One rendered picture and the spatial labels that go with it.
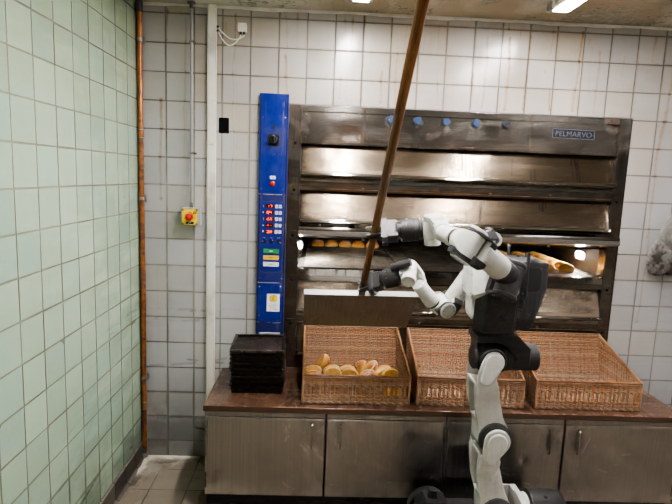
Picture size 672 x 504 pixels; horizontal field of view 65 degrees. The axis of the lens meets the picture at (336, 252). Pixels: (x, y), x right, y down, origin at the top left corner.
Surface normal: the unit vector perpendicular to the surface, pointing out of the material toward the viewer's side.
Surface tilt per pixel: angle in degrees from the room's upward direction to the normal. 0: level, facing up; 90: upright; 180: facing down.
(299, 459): 90
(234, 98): 90
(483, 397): 113
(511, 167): 69
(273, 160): 90
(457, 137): 90
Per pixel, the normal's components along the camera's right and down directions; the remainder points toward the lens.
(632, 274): 0.03, 0.14
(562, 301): 0.04, -0.20
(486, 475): -0.07, 0.53
